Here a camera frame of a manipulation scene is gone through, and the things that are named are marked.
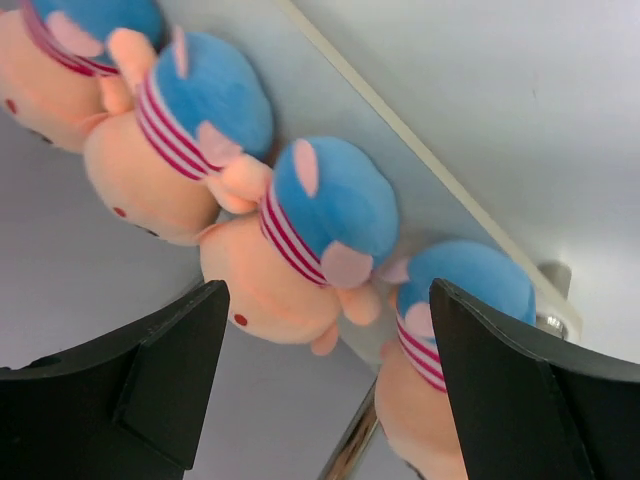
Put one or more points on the boy plush face up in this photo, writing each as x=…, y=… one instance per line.
x=54, y=61
x=195, y=140

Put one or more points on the white two-tier shelf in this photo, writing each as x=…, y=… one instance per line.
x=318, y=92

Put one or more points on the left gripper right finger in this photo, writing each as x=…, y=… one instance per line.
x=528, y=405

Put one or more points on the boy plush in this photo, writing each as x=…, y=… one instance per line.
x=327, y=219

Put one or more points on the boy plush showing black hair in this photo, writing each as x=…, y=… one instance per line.
x=411, y=399

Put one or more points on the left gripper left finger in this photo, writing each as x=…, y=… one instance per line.
x=129, y=404

